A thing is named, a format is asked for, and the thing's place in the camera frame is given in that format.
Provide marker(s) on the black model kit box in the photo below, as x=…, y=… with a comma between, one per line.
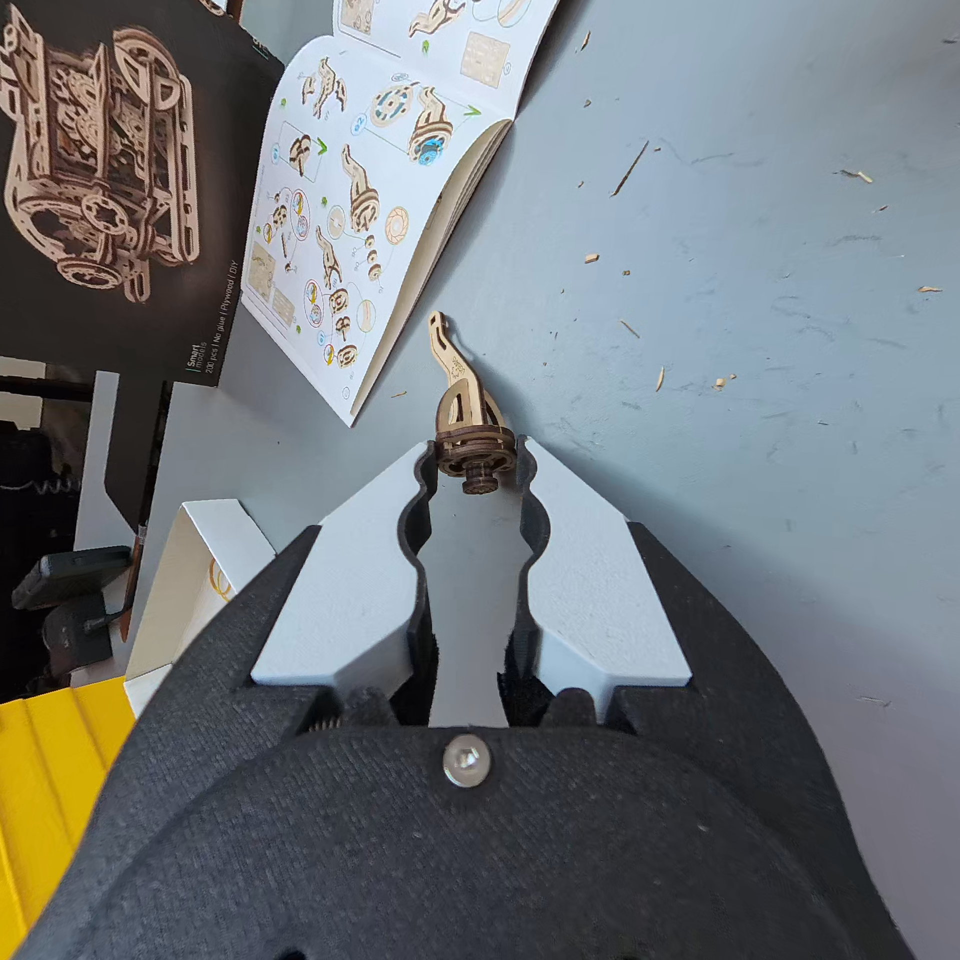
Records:
x=217, y=225

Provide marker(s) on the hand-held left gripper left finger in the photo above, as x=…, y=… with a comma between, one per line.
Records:
x=337, y=600

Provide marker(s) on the open instruction booklet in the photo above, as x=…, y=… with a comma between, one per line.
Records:
x=337, y=187

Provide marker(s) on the yellow plastic bin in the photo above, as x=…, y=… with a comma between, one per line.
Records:
x=45, y=787

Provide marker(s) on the large yellow rubber band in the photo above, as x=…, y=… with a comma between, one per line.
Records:
x=212, y=581

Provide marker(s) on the white cardboard tray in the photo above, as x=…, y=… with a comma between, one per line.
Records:
x=187, y=547

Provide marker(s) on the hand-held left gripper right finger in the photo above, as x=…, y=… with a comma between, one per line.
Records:
x=592, y=600

